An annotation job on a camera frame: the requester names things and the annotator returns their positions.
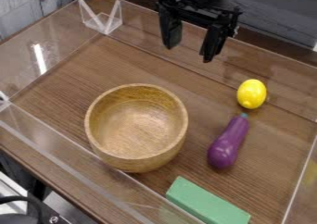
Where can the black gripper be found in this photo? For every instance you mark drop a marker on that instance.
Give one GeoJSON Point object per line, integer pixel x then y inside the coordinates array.
{"type": "Point", "coordinates": [199, 12]}

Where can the purple toy eggplant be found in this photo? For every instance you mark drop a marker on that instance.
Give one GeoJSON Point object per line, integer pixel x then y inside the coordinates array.
{"type": "Point", "coordinates": [223, 149]}

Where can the brown wooden bowl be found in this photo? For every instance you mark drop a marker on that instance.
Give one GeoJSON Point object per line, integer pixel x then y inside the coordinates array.
{"type": "Point", "coordinates": [136, 124]}

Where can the yellow toy lemon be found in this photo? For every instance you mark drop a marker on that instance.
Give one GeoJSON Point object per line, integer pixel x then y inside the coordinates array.
{"type": "Point", "coordinates": [251, 94]}

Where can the green rectangular block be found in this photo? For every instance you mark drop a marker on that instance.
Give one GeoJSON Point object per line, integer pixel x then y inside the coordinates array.
{"type": "Point", "coordinates": [205, 205]}

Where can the clear acrylic corner bracket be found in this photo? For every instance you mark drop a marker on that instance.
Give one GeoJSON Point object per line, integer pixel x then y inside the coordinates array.
{"type": "Point", "coordinates": [104, 23]}

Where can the clear acrylic tray enclosure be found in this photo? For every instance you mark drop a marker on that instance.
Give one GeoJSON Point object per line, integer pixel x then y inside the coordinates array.
{"type": "Point", "coordinates": [59, 64]}

